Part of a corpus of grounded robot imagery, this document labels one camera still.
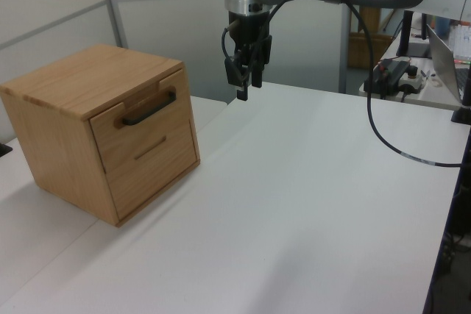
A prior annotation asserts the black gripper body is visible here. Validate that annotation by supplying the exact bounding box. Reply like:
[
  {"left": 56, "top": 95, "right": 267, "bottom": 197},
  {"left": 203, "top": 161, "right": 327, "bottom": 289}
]
[{"left": 228, "top": 11, "right": 270, "bottom": 68}]

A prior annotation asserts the black metal drawer handle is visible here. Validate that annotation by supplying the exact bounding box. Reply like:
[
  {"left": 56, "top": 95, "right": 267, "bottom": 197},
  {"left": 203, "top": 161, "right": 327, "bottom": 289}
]
[{"left": 121, "top": 90, "right": 177, "bottom": 126}]

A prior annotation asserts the wooden drawer with black handle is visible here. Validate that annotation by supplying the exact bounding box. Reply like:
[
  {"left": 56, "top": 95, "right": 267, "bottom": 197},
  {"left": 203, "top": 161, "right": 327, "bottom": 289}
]
[{"left": 89, "top": 68, "right": 192, "bottom": 175}]

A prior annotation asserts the wooden drawer with groove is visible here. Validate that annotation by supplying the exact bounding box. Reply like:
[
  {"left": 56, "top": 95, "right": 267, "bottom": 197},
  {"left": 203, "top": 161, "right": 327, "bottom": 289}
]
[{"left": 104, "top": 119, "right": 202, "bottom": 221}]

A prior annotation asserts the wooden two-drawer cabinet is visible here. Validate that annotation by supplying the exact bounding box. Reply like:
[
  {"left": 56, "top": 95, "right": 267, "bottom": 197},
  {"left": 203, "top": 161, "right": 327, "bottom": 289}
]
[{"left": 0, "top": 43, "right": 202, "bottom": 229}]

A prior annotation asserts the brown wooden furniture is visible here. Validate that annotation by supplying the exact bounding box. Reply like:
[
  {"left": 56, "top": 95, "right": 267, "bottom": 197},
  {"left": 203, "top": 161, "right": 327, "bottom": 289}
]
[{"left": 347, "top": 4, "right": 395, "bottom": 71}]

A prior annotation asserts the black electronics box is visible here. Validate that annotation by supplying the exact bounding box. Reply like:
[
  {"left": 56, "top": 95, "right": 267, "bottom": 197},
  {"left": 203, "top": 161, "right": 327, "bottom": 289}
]
[{"left": 363, "top": 59, "right": 414, "bottom": 99}]

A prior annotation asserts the grey emergency stop button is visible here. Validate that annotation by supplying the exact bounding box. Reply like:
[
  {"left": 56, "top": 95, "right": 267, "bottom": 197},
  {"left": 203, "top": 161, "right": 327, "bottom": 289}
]
[{"left": 399, "top": 65, "right": 425, "bottom": 95}]

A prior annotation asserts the black monitor stand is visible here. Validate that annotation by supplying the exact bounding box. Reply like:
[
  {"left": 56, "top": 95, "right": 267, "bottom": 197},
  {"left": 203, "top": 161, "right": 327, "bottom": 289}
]
[{"left": 396, "top": 10, "right": 432, "bottom": 60}]

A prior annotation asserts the grey side desk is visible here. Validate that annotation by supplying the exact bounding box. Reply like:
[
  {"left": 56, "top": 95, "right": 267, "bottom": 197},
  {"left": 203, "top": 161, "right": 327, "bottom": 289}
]
[{"left": 358, "top": 26, "right": 471, "bottom": 111}]

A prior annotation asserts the open grey laptop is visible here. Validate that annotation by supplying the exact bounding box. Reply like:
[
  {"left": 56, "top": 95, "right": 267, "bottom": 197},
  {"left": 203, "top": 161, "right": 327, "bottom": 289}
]
[{"left": 425, "top": 24, "right": 471, "bottom": 104}]

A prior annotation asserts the blue cup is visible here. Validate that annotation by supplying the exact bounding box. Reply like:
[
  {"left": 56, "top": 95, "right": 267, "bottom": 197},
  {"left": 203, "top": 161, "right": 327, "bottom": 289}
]
[{"left": 436, "top": 16, "right": 452, "bottom": 41}]

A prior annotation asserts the grey vertical post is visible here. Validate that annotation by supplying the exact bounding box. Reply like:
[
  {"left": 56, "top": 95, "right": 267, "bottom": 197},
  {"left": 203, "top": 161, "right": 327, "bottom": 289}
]
[{"left": 337, "top": 0, "right": 351, "bottom": 95}]

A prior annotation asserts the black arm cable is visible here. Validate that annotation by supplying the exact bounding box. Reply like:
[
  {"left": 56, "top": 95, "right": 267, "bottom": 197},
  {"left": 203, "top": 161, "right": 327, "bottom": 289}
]
[{"left": 220, "top": 0, "right": 465, "bottom": 168}]

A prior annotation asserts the grey partition post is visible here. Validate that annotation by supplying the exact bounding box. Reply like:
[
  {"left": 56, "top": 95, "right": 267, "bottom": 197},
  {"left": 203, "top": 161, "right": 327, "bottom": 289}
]
[{"left": 96, "top": 0, "right": 128, "bottom": 50}]

